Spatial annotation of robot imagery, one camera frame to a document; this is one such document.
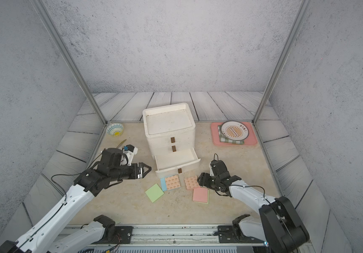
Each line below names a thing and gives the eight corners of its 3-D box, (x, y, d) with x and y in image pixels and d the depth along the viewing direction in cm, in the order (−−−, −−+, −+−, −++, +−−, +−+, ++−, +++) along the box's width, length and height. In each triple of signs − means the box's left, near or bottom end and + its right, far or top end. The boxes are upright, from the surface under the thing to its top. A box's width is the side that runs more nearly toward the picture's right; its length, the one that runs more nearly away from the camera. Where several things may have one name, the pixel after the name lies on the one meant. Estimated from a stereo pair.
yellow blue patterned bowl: (105, 139, 114) (102, 135, 110) (110, 127, 121) (108, 123, 118) (120, 139, 113) (118, 135, 110) (124, 127, 121) (122, 123, 118)
